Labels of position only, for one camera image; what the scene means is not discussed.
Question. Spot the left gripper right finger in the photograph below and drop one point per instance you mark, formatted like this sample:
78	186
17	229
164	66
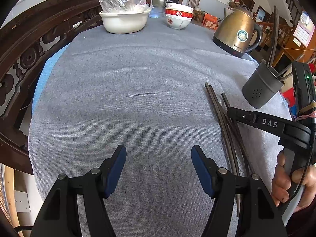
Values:
258	214

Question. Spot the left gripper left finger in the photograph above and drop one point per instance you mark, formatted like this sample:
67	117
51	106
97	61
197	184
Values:
59	215

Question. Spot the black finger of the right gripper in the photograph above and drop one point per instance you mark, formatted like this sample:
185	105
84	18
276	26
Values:
249	118

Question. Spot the dark grey chopstick holder cup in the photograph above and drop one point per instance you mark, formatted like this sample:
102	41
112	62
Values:
261	86

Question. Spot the person's right hand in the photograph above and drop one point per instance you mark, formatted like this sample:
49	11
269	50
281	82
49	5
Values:
281	182

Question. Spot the blue plastic cover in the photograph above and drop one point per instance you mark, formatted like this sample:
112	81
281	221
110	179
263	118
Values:
290	99

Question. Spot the brass electric kettle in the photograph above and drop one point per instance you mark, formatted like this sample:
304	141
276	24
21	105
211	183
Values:
238	33

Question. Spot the orange cardboard box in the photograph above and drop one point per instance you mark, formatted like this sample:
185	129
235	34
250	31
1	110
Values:
210	21

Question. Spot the grey table cloth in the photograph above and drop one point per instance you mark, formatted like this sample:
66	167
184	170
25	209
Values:
146	91

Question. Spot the red white bowl stack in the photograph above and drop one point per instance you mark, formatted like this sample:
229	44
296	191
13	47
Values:
178	16

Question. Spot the wooden dining chair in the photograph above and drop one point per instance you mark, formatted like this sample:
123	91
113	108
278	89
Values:
193	3

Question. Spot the white plastic basin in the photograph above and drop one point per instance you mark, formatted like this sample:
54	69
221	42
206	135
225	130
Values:
124	23

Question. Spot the carved dark wooden chair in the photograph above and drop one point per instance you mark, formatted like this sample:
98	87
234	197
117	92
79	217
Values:
27	42

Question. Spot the clear plastic bag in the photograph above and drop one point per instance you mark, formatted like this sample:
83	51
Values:
124	6

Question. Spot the wall calendar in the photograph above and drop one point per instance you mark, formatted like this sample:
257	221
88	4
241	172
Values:
304	29

